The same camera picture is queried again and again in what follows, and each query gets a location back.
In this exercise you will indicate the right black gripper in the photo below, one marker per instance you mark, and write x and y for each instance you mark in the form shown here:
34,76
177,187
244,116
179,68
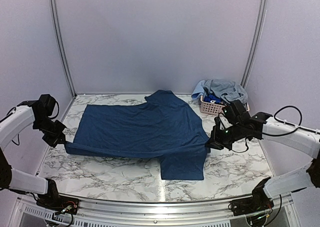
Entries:
215,142

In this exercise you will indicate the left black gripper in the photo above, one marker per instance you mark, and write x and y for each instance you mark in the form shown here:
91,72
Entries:
56,140

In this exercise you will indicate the pink plastic laundry basket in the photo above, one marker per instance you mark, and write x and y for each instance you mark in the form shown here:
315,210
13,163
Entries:
210,108

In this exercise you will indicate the dark blue t-shirt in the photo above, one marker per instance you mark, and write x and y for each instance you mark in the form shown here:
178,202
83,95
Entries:
163,127

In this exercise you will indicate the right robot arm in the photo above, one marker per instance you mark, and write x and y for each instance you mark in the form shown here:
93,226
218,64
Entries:
265,126

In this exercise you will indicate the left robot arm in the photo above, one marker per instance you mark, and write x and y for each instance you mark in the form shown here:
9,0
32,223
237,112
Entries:
39,115

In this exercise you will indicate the royal blue printed garment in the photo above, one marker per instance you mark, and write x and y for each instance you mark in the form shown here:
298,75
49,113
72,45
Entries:
213,99

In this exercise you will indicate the light blue cloth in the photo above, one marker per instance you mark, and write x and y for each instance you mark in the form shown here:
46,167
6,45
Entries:
199,90

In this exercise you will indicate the light blue denim jeans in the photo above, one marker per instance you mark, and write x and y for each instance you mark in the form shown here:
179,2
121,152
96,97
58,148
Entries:
227,90

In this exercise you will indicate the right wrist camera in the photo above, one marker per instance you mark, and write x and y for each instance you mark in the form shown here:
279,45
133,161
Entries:
221,122

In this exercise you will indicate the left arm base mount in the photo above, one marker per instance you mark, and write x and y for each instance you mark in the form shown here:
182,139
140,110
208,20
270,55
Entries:
58,203

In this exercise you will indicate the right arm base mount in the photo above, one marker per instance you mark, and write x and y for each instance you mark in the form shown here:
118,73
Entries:
249,205

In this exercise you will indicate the right aluminium corner post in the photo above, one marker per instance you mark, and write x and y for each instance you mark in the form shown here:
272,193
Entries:
262,11

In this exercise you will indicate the aluminium corner post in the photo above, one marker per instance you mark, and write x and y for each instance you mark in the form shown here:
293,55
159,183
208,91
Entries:
262,11
61,47

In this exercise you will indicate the left aluminium corner post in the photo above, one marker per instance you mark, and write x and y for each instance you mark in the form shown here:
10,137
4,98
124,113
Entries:
61,47

